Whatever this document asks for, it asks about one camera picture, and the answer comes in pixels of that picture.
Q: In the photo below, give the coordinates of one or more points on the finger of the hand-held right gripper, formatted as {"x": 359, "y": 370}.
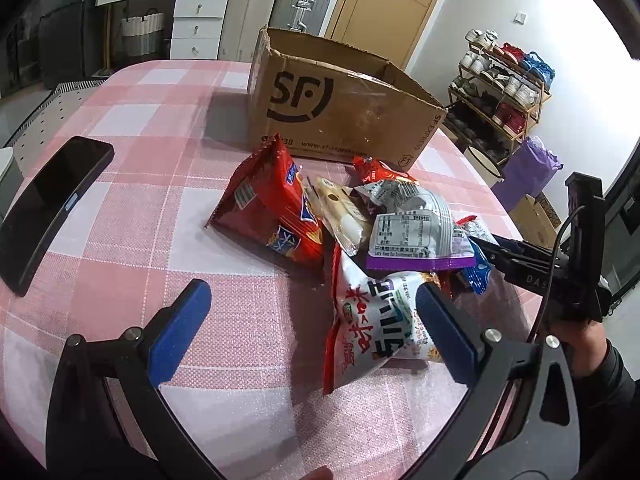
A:
{"x": 520, "y": 246}
{"x": 520, "y": 267}

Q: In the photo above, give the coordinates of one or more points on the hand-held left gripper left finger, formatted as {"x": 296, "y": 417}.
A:
{"x": 180, "y": 330}

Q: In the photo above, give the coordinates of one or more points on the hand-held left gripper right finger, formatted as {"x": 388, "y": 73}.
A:
{"x": 445, "y": 335}

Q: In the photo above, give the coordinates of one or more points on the blue snack packet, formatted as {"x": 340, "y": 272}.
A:
{"x": 472, "y": 272}

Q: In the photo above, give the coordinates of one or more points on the small white snack packet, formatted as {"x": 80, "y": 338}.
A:
{"x": 475, "y": 230}

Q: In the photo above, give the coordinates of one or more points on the white and red snack bag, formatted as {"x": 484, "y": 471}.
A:
{"x": 375, "y": 320}

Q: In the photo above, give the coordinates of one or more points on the grey and purple snack bag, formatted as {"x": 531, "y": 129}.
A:
{"x": 415, "y": 230}

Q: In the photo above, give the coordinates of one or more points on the small red snack packet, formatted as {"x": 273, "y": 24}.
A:
{"x": 382, "y": 170}

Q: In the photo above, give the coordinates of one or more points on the large red snack bag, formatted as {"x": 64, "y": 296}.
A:
{"x": 270, "y": 200}

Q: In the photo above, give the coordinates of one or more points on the clear pastry packet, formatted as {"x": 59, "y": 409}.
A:
{"x": 340, "y": 210}

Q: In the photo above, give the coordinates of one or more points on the brown cardboard box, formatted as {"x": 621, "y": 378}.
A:
{"x": 345, "y": 105}

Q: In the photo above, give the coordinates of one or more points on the person's right forearm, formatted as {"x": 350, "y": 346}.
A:
{"x": 612, "y": 410}

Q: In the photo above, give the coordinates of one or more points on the person's right hand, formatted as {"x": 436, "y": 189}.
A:
{"x": 582, "y": 345}

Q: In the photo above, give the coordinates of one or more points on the person's left hand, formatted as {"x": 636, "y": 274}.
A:
{"x": 314, "y": 475}

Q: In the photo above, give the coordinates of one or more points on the brown paper bag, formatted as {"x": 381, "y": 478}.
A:
{"x": 537, "y": 220}

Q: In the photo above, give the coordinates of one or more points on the white waste bin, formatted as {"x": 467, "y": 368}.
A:
{"x": 482, "y": 165}

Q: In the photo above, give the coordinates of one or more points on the shoe rack with shoes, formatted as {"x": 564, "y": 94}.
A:
{"x": 505, "y": 85}

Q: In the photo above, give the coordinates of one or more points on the pink checkered tablecloth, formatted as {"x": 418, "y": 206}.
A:
{"x": 150, "y": 160}

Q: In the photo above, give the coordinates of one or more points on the black smartphone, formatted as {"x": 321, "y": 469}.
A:
{"x": 50, "y": 210}

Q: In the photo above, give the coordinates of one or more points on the grey and white appliance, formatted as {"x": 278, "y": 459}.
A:
{"x": 9, "y": 175}

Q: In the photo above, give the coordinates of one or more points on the patterned floor rug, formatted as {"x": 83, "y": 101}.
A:
{"x": 50, "y": 110}

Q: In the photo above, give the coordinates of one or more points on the wooden door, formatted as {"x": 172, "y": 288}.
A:
{"x": 390, "y": 5}

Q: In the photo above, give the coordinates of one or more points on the woven laundry basket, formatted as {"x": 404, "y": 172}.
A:
{"x": 142, "y": 35}

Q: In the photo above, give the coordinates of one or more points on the white drawer desk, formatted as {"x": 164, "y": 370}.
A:
{"x": 192, "y": 15}

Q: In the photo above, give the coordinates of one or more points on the cream suitcase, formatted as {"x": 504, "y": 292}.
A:
{"x": 250, "y": 15}

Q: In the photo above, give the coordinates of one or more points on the silver suitcase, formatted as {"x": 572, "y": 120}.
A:
{"x": 300, "y": 7}

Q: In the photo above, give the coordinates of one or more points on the white wall switch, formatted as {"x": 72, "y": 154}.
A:
{"x": 520, "y": 18}

